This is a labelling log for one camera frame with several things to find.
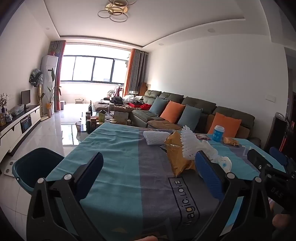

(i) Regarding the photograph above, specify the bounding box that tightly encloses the large window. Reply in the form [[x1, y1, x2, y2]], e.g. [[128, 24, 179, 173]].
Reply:
[[62, 55, 129, 84]]

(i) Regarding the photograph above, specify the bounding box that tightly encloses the flared white foam fruit net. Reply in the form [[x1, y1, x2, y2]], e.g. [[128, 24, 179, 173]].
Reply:
[[180, 125, 219, 163]]

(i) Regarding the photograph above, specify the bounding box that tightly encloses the orange grey curtain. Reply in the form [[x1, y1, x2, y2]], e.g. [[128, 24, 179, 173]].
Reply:
[[124, 49, 148, 95], [50, 40, 67, 112]]

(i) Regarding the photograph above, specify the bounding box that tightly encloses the teal plastic bin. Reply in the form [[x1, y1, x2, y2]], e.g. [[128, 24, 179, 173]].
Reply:
[[12, 148, 65, 197]]

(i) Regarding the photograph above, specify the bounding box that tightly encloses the group of jars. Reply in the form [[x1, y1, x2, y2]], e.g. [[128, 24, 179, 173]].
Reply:
[[85, 108, 121, 134]]

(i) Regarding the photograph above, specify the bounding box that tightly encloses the gold ring ceiling lamp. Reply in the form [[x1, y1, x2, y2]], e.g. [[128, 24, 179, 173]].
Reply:
[[97, 0, 137, 22]]

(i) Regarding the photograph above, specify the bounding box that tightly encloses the person's left hand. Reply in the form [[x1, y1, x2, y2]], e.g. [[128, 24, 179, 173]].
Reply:
[[129, 236, 159, 241]]

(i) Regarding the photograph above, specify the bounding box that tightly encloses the orange cushion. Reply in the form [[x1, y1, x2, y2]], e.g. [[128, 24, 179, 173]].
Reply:
[[160, 101, 185, 124], [207, 112, 242, 138]]

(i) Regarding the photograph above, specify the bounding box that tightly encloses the blue cushion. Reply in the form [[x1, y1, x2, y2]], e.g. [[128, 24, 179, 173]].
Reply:
[[178, 105, 203, 127], [149, 96, 168, 116]]

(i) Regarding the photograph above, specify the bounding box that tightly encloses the white body scale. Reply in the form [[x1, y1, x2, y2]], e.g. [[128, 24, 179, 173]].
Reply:
[[0, 159, 12, 178]]

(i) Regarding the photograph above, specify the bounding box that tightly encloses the plastic wrapped bundle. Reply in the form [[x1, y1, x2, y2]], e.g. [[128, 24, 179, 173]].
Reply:
[[10, 104, 25, 116]]

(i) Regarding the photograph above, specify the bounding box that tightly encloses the gold snack bag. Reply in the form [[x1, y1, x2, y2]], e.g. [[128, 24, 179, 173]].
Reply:
[[159, 131, 197, 177]]

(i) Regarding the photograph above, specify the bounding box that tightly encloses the pile of clothes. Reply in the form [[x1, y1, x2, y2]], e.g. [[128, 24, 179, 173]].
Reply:
[[102, 85, 152, 112]]

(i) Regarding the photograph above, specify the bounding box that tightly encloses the white foam net sleeve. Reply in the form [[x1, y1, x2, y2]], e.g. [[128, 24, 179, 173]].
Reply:
[[143, 130, 172, 146]]

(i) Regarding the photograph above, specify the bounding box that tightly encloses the green brown sofa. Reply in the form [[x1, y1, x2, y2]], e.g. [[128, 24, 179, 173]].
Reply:
[[131, 90, 260, 144]]

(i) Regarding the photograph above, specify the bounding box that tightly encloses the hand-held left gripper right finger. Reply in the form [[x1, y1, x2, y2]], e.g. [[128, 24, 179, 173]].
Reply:
[[195, 150, 273, 241]]

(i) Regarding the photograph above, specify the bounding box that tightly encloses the white standing air conditioner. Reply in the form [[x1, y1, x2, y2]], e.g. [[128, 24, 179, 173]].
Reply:
[[40, 55, 59, 115]]

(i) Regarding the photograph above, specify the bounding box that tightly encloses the white black TV cabinet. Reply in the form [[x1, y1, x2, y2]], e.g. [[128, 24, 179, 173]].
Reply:
[[0, 105, 41, 163]]

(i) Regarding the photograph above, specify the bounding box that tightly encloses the small gold wrapper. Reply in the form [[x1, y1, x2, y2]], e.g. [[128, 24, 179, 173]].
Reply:
[[223, 137, 240, 147]]

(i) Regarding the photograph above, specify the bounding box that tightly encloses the teal grey printed tablecloth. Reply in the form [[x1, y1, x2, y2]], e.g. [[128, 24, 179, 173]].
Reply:
[[45, 122, 264, 241]]

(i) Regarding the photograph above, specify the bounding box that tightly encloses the small plant blue vase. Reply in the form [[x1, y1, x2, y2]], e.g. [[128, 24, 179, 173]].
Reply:
[[0, 93, 9, 114]]

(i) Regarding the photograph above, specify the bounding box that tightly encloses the glass top coffee table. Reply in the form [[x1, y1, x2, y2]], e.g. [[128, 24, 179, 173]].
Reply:
[[75, 111, 132, 139]]

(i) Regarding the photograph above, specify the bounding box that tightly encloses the blue lidded cup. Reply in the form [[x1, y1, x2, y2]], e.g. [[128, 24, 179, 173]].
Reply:
[[213, 125, 225, 142]]

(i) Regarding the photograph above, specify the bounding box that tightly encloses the crushed white paper cup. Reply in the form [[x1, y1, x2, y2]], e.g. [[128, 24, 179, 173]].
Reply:
[[208, 155, 232, 173]]

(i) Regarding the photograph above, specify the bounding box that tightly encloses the person's right hand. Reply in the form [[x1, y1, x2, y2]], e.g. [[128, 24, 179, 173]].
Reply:
[[272, 214, 292, 230]]

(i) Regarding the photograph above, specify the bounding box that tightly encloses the covered standing fan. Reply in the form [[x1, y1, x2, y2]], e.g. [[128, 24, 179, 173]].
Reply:
[[29, 68, 44, 116]]

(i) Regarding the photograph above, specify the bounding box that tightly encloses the small black monitor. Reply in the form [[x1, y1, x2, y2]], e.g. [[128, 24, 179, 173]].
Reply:
[[21, 90, 31, 109]]

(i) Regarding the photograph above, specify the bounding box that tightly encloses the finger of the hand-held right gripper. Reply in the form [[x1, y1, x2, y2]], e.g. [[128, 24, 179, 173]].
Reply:
[[247, 149, 289, 179], [269, 147, 296, 169]]

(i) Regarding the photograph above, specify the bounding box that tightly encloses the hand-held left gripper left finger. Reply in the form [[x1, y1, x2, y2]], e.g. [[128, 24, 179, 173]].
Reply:
[[26, 152, 109, 241]]

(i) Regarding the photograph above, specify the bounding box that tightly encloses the tall leafy plant yellow vase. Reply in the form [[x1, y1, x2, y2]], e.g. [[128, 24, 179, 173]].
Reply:
[[44, 67, 62, 118]]

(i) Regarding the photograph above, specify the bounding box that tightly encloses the dark folding chair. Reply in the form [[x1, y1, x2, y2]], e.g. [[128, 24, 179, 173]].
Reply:
[[264, 112, 289, 153]]

